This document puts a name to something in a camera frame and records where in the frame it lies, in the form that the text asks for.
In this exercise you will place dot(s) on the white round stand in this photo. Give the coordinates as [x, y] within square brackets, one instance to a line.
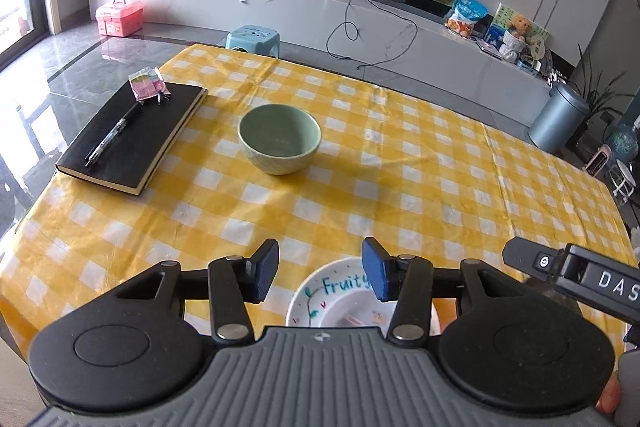
[625, 184]

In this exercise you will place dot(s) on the white plate with fruit drawings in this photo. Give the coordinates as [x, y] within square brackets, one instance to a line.
[330, 287]

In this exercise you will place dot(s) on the illustrated picture board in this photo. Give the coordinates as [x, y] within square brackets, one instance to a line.
[500, 19]

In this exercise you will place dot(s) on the yellow checked tablecloth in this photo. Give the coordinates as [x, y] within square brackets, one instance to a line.
[400, 182]

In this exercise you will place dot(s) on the black pen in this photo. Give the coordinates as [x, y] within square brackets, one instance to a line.
[117, 129]

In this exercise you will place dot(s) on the green ceramic bowl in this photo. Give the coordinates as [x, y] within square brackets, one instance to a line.
[280, 132]

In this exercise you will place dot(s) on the black and white patterned item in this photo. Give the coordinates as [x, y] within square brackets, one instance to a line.
[556, 76]

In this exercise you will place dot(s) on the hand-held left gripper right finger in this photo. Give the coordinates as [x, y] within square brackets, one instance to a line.
[374, 272]

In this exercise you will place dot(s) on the black notebook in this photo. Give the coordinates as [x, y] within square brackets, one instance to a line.
[140, 142]

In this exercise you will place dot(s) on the long-leaf potted plant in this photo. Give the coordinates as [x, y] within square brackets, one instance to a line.
[597, 94]

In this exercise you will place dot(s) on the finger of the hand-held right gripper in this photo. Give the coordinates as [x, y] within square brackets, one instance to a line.
[530, 257]

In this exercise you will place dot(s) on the blue water bottle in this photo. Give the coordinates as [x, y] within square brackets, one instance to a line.
[622, 142]

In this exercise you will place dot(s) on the blue snack bag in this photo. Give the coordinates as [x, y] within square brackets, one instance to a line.
[465, 14]

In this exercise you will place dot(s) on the pink plastic packet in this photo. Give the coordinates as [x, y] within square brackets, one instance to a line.
[145, 84]

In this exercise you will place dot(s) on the white marble tv cabinet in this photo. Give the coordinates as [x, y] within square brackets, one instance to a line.
[300, 22]

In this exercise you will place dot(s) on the pink storage box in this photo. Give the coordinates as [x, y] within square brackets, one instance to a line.
[120, 19]

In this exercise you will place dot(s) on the round hand fan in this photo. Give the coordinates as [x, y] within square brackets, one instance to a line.
[536, 47]

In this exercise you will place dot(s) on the teal plastic stool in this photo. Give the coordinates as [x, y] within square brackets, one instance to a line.
[252, 34]

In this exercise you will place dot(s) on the grey pedal trash can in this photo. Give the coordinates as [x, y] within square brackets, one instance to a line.
[557, 119]

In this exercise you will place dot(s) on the brown teddy bear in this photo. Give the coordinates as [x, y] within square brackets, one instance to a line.
[521, 26]

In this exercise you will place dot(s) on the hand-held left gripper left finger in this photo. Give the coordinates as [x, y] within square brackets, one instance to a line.
[267, 267]

